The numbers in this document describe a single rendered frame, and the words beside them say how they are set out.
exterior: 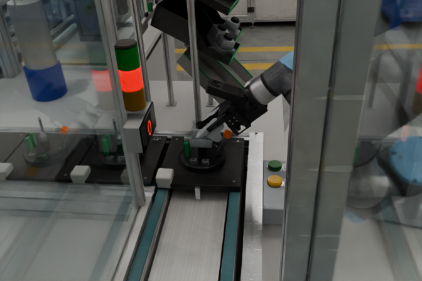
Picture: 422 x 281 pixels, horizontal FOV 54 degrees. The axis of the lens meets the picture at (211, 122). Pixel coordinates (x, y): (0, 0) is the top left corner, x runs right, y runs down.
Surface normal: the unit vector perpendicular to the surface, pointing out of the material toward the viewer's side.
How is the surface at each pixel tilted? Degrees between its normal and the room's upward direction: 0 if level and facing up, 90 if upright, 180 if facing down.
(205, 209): 0
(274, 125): 0
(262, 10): 90
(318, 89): 90
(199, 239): 0
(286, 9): 90
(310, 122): 90
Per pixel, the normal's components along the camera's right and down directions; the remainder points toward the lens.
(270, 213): -0.11, 0.53
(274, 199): -0.04, -0.85
